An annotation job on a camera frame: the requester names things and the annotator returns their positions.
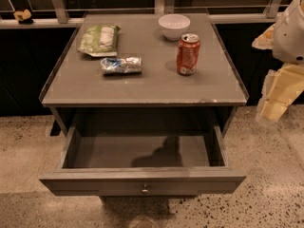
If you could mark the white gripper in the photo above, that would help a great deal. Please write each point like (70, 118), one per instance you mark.
(290, 37)

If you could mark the red coke can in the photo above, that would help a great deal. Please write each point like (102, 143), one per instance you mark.
(188, 53)

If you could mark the grey open top drawer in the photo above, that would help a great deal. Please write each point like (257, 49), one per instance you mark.
(172, 165)

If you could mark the crushed blue silver can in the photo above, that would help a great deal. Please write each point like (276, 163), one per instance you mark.
(125, 65)

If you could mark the metal drawer knob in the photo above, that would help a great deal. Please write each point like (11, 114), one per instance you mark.
(145, 190)

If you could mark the grey cabinet with top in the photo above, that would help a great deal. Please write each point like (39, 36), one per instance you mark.
(77, 80)

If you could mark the white ceramic bowl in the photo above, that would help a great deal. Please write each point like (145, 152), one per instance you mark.
(173, 26)

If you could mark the green chip bag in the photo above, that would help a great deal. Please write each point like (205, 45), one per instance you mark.
(100, 41)

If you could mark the metal window railing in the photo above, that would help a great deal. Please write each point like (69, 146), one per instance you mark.
(71, 13)

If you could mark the small yellow sponge object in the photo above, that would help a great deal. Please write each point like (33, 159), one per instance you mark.
(23, 16)

